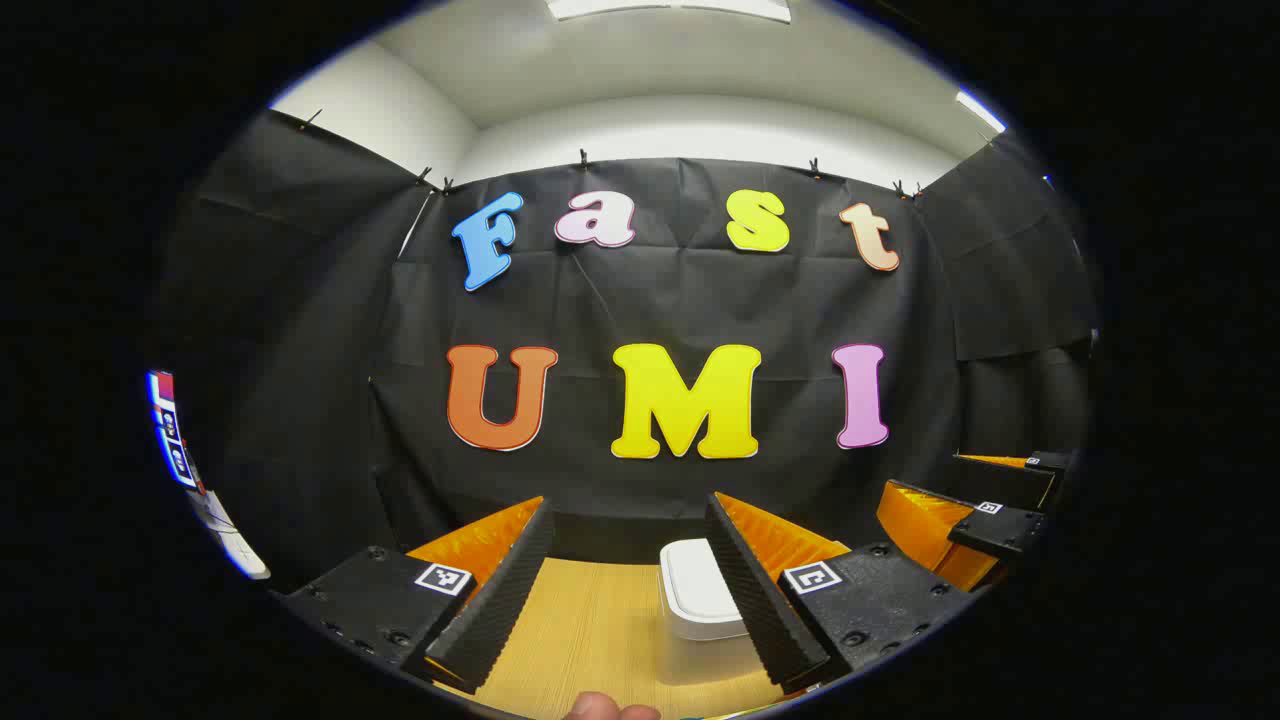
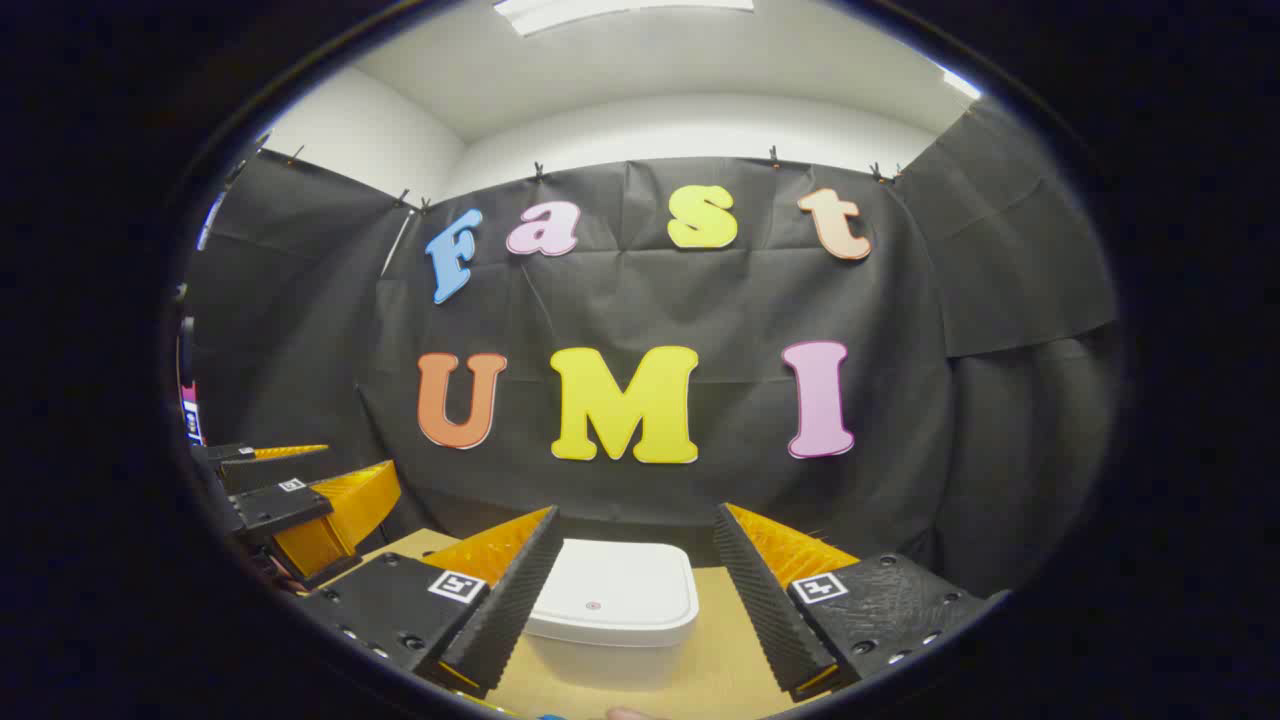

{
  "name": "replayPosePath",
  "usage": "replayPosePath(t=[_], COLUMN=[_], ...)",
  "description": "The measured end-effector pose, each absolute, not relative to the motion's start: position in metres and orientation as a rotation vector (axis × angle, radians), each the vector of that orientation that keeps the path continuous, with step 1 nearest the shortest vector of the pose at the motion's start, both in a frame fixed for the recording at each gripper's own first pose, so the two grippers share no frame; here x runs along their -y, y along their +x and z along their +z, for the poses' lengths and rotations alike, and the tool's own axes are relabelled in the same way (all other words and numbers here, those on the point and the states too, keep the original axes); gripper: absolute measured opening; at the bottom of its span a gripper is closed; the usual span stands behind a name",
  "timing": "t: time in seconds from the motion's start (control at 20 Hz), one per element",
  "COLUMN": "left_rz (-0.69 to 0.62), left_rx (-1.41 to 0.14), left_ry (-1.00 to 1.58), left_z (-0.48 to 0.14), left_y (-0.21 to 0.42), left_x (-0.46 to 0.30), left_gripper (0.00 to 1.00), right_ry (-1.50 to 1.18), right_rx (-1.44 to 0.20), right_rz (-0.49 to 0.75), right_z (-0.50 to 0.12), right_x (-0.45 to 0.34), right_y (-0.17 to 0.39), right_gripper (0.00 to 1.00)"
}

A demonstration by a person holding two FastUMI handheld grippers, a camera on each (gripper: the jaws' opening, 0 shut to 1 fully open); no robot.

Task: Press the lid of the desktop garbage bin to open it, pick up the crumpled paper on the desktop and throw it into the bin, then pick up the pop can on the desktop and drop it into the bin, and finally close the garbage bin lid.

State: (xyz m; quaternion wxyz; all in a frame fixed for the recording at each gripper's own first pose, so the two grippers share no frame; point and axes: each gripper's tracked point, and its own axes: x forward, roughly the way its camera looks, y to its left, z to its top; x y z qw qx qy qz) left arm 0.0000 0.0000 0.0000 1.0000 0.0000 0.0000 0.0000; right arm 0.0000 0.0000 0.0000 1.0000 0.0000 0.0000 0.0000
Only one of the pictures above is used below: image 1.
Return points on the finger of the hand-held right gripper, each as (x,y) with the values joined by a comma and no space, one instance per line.
(1000,530)
(1010,480)

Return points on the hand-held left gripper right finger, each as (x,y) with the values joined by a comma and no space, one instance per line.
(755,600)

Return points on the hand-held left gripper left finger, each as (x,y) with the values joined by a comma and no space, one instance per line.
(500,610)

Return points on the white desktop garbage bin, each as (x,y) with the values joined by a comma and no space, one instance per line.
(695,590)

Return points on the white side table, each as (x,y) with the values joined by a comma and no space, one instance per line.
(235,545)

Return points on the ceiling light panel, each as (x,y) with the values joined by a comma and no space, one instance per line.
(670,8)
(980,110)

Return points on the computer monitor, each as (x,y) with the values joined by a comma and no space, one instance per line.
(170,430)

